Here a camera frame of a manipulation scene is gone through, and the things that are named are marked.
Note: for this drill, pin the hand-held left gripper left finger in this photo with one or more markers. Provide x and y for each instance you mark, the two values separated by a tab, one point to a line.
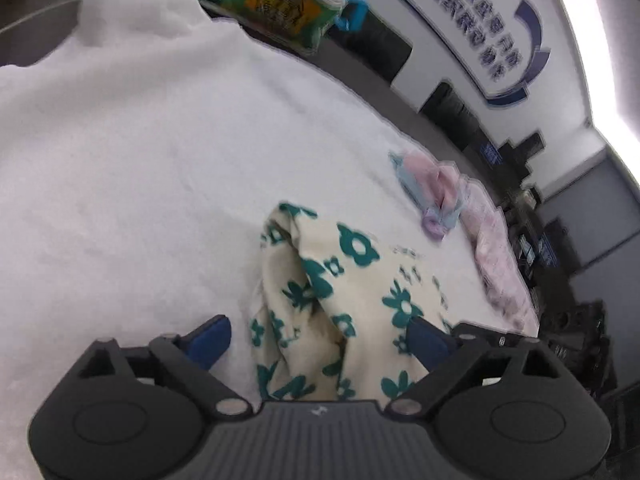
212	337

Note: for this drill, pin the pastel pink blue folded garment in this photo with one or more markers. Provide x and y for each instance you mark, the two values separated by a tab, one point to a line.
430	190

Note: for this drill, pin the pale pink printed cloth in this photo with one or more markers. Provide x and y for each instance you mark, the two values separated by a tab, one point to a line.
495	265

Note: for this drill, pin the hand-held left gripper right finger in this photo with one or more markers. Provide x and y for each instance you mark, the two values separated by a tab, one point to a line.
425	340

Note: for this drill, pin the green zip storage bag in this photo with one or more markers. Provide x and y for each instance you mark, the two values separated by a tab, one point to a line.
270	5

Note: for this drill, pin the cream green floral garment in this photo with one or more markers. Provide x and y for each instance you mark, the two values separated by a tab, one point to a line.
310	320

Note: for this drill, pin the white fleece blanket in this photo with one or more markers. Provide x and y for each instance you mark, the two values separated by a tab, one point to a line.
150	160

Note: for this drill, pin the black chair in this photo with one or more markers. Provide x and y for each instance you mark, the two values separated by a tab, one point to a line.
452	112
375	50

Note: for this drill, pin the blue white wall sign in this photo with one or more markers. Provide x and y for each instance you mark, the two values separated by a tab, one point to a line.
480	25

